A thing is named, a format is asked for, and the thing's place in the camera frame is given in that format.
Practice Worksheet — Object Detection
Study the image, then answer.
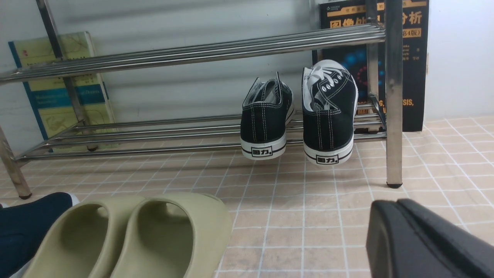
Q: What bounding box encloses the green foam slipper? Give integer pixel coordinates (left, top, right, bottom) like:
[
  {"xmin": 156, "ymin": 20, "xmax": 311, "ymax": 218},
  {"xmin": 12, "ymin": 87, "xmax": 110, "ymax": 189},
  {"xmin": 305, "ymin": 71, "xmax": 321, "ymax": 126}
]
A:
[
  {"xmin": 23, "ymin": 195, "xmax": 144, "ymax": 278},
  {"xmin": 111, "ymin": 192, "xmax": 233, "ymax": 278}
]

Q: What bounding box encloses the green foam slipper right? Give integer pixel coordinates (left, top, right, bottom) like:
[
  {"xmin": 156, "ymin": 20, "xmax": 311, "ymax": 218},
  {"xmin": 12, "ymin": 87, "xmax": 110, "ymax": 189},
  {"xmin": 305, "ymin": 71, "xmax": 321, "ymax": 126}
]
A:
[{"xmin": 111, "ymin": 192, "xmax": 233, "ymax": 278}]

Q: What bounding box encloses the silver metal shoe rack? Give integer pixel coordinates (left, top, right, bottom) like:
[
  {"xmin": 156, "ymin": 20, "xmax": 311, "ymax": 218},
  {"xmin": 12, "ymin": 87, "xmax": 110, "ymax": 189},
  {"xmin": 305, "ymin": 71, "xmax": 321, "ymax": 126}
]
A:
[{"xmin": 1, "ymin": 0, "xmax": 403, "ymax": 200}]

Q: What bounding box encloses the navy canvas slip-on right shoe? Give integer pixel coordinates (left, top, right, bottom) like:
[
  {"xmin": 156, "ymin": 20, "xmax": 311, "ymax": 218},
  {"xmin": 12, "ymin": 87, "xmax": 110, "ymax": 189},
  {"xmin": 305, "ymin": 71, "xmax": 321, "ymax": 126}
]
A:
[{"xmin": 0, "ymin": 192, "xmax": 79, "ymax": 278}]

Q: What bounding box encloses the green foam slipper left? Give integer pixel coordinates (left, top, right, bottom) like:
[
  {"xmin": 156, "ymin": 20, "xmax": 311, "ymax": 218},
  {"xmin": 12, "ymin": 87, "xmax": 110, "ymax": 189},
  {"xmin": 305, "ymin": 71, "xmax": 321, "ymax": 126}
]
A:
[{"xmin": 23, "ymin": 195, "xmax": 144, "ymax": 278}]

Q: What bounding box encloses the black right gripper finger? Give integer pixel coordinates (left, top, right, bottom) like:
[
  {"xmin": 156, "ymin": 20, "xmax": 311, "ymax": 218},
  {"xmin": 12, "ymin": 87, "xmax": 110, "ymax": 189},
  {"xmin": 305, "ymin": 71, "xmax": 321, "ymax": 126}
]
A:
[{"xmin": 366, "ymin": 199, "xmax": 494, "ymax": 278}]

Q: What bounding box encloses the black canvas sneaker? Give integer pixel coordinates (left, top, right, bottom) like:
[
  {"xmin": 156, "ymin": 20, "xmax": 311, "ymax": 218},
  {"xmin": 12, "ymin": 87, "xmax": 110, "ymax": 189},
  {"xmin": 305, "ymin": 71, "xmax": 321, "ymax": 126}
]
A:
[
  {"xmin": 240, "ymin": 73, "xmax": 295, "ymax": 161},
  {"xmin": 301, "ymin": 59, "xmax": 359, "ymax": 166}
]

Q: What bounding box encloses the black image processing book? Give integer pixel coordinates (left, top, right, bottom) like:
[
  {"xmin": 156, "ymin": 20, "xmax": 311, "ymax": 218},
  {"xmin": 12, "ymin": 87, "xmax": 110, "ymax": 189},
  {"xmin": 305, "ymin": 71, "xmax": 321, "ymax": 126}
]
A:
[{"xmin": 310, "ymin": 0, "xmax": 429, "ymax": 132}]

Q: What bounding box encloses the yellow and teal book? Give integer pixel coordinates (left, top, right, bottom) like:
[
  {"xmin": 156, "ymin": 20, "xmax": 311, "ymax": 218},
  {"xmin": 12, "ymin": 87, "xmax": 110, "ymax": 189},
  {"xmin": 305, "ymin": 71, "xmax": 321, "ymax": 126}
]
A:
[{"xmin": 8, "ymin": 31, "xmax": 115, "ymax": 139}]

